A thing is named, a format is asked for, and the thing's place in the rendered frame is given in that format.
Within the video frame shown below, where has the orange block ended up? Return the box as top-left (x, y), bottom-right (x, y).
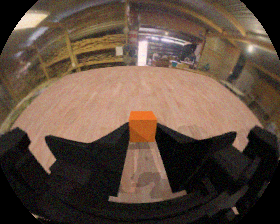
top-left (129, 112), bottom-right (157, 143)

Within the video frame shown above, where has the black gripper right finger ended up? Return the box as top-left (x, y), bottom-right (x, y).
top-left (155, 121), bottom-right (237, 193)

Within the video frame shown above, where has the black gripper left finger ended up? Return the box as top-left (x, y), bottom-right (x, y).
top-left (44, 121), bottom-right (131, 197)

